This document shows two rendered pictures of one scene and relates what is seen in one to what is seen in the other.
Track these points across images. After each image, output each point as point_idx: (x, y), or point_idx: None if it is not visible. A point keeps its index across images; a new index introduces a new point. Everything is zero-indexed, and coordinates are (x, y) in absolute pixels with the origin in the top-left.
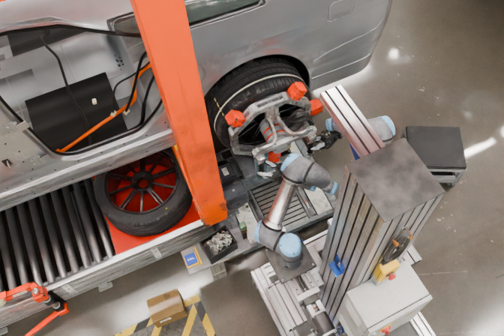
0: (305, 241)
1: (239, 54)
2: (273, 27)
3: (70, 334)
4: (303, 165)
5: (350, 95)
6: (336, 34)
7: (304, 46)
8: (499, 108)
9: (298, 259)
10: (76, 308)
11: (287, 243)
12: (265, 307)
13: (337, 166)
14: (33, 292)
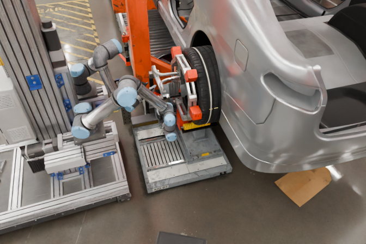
0: (95, 107)
1: (203, 20)
2: (214, 17)
3: (116, 69)
4: (105, 43)
5: (268, 226)
6: (235, 83)
7: (222, 66)
8: None
9: (73, 84)
10: (128, 70)
11: (77, 66)
12: None
13: (189, 200)
14: (123, 32)
